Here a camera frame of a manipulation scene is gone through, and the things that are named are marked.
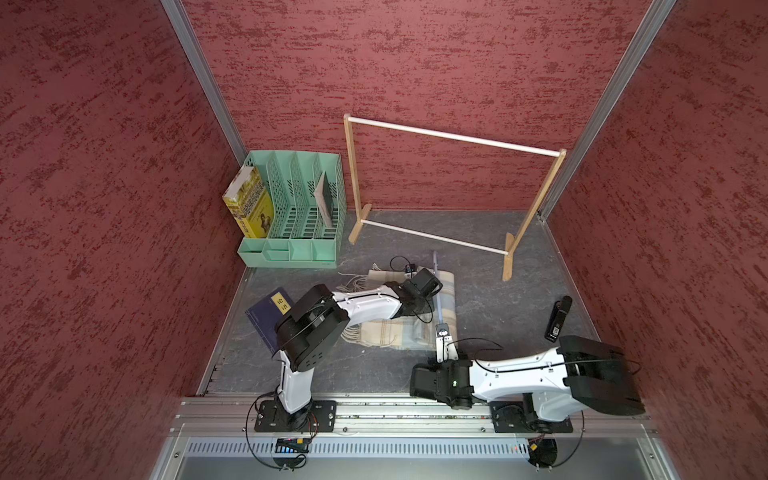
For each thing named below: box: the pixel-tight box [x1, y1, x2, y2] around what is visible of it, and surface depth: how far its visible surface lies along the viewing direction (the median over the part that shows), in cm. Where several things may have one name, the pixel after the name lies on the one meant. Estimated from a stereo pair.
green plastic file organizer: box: [237, 151, 347, 269], surface depth 105 cm
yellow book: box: [222, 166, 275, 239], surface depth 97 cm
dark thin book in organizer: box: [314, 171, 334, 228], surface depth 107 cm
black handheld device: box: [544, 295, 573, 343], surface depth 91 cm
